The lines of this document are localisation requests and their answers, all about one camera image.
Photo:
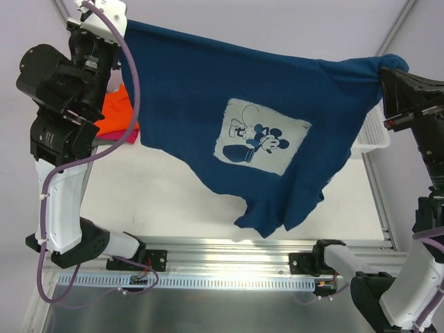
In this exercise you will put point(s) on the orange folded t-shirt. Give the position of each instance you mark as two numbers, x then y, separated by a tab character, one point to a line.
118	113

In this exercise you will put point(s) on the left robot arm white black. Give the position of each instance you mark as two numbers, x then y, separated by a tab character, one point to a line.
61	144

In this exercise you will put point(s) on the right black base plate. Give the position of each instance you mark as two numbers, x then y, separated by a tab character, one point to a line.
308	264

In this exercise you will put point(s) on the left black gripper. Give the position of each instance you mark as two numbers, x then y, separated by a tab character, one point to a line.
87	39

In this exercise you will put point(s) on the white plastic basket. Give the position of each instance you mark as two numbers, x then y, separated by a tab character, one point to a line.
373	135

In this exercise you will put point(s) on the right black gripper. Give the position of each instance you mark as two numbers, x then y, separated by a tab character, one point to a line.
411	116

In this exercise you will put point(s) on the grey folded t-shirt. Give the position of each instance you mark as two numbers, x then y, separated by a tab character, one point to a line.
102	142

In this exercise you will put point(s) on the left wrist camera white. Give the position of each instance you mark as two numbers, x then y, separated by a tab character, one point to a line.
104	19

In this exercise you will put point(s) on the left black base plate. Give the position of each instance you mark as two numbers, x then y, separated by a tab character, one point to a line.
156	259

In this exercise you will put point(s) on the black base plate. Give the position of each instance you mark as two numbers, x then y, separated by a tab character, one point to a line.
156	259
308	264

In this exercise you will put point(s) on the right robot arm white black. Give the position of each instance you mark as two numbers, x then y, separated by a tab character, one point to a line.
407	301

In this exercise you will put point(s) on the white slotted cable duct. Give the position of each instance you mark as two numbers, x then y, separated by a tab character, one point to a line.
302	284

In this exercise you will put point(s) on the aluminium mounting rail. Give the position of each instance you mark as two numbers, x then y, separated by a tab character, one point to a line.
262	257

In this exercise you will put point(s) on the blue t-shirt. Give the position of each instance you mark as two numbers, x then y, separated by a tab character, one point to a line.
271	129

